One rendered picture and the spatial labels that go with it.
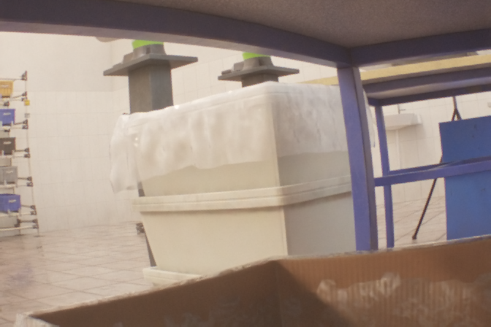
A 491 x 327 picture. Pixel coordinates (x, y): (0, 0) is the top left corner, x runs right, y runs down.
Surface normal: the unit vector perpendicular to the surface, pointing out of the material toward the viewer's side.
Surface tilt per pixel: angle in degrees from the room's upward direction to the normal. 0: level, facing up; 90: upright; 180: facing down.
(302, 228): 96
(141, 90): 90
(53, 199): 90
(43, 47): 90
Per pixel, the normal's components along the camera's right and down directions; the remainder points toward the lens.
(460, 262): -0.58, 0.04
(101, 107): 0.83, -0.11
